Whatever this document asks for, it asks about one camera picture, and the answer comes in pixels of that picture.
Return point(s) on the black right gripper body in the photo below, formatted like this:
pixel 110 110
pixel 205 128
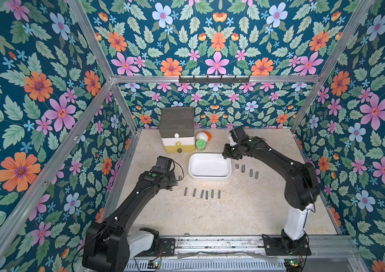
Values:
pixel 230 151

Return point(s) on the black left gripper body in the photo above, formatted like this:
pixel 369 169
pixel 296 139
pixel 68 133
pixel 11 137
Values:
pixel 170 179

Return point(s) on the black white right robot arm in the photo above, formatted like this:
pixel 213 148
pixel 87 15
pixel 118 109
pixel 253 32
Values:
pixel 301 189

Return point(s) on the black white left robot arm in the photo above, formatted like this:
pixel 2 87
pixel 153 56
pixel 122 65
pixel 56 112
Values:
pixel 108 245

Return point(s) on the white plastic storage tray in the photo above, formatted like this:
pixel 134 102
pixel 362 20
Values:
pixel 209 166

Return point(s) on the grey white yellow drawer box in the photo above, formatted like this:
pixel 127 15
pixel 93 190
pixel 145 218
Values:
pixel 177 129

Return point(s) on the white orange ball toy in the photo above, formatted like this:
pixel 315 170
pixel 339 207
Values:
pixel 204 135

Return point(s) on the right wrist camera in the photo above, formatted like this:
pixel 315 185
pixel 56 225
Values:
pixel 232 142

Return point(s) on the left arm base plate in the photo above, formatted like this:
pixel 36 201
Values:
pixel 165 247

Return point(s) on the black wall hook rail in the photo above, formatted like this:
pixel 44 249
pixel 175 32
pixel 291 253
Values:
pixel 228 80

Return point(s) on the aluminium front rail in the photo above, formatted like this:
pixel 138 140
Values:
pixel 329 253

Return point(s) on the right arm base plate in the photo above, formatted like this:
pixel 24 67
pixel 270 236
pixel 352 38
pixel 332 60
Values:
pixel 285 246

